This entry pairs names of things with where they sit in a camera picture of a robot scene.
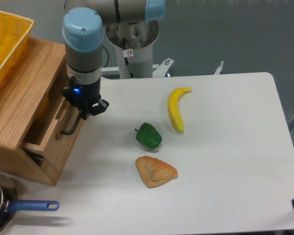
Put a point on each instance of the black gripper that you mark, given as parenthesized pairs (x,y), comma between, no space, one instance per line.
(85,98)

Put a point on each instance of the wooden top drawer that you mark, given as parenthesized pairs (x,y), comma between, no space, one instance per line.
(44,141)

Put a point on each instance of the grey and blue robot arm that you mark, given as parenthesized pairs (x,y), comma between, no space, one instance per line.
(84,28)

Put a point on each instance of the wooden drawer cabinet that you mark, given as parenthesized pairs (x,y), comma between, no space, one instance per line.
(42,63)

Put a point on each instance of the yellow bell pepper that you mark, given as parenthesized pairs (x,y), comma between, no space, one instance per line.
(44,106)

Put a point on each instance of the green bell pepper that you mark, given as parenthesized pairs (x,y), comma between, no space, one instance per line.
(148,136)

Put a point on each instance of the yellow banana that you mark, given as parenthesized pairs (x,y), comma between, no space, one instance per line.
(173,109)

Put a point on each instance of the triangular pastry bread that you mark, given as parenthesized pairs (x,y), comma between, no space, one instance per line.
(155,172)

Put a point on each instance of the yellow plastic basket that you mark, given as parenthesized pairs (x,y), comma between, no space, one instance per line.
(14,34)

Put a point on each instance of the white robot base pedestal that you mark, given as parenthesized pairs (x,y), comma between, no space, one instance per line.
(133,44)

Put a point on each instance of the black pan with blue handle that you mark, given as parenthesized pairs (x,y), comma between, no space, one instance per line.
(10,202)

